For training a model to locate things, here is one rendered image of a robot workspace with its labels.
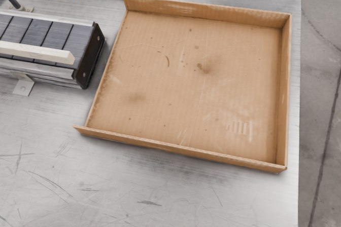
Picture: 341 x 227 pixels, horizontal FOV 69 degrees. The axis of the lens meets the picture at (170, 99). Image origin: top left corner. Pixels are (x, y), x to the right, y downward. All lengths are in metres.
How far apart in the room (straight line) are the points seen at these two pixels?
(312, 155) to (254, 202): 0.99
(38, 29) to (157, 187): 0.33
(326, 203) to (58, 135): 1.16
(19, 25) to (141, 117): 0.27
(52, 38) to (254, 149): 0.37
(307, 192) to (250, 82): 0.94
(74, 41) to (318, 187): 1.18
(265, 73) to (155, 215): 0.28
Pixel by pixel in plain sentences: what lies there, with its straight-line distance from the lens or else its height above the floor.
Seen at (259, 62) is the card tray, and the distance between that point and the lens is 0.46.
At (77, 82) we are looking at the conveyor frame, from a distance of 0.44.
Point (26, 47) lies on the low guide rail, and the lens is 0.43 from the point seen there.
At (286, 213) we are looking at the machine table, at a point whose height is 0.83.
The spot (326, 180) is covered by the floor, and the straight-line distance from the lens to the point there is 1.36.
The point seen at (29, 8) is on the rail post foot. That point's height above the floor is 0.83.
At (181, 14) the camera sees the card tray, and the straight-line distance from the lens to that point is 0.50.
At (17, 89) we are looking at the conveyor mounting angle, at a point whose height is 0.83.
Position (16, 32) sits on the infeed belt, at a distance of 0.51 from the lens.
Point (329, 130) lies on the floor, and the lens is 1.43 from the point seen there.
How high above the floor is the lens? 1.21
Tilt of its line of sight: 66 degrees down
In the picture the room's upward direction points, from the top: 9 degrees counter-clockwise
